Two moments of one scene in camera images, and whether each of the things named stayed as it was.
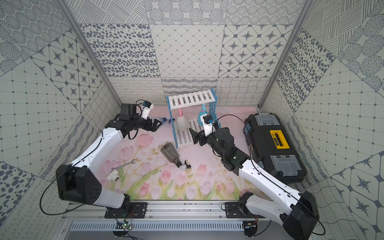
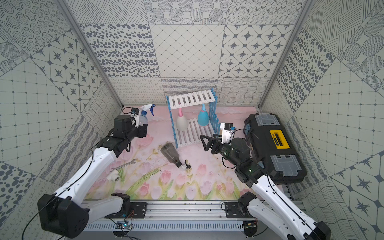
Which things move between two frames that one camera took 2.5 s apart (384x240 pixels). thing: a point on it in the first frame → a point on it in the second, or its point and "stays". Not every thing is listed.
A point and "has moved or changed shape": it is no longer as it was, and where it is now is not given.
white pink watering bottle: [182, 123] stays
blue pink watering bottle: [202, 112] stays
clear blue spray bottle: [163, 119] has moved or changed shape
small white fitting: [114, 176] stays
